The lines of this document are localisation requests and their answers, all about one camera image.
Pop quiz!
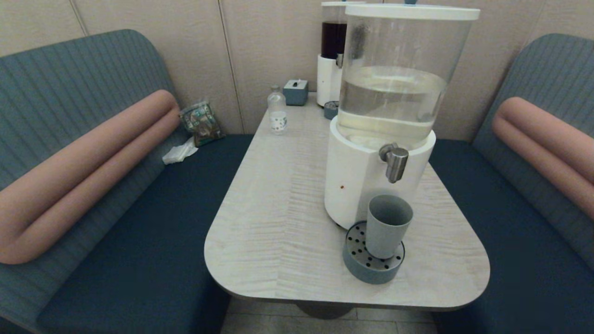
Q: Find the clear plastic water bottle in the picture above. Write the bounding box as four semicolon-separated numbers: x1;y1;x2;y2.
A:
267;85;288;136

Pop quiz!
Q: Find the crumpled white tissue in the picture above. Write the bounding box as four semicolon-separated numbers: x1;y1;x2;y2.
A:
162;137;199;165

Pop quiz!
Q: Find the large blue steel drip tray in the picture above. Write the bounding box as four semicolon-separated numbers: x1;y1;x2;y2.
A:
342;221;406;285

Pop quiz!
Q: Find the blue grey tissue box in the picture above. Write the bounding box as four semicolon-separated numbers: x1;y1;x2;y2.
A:
283;79;309;106

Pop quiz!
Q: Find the dark drink dispenser white base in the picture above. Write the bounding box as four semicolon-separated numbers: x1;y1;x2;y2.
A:
317;1;349;108

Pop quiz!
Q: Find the clear water dispenser white base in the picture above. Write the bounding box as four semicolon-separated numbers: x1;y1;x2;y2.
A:
324;4;481;231

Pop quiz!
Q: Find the dark teal seat cushion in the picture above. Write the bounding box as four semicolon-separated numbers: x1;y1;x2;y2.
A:
37;135;254;334
427;139;594;334

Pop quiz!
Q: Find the pink bench bolster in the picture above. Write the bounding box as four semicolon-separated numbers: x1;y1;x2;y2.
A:
0;90;181;265
492;96;594;218

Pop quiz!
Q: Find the green snack bag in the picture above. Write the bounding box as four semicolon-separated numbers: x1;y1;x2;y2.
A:
179;98;225;148

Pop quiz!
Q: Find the grey plastic cup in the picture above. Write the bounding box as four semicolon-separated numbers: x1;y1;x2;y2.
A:
366;194;414;260

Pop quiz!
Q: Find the steel dispenser tap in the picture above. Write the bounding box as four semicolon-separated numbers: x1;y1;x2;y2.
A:
378;142;410;184

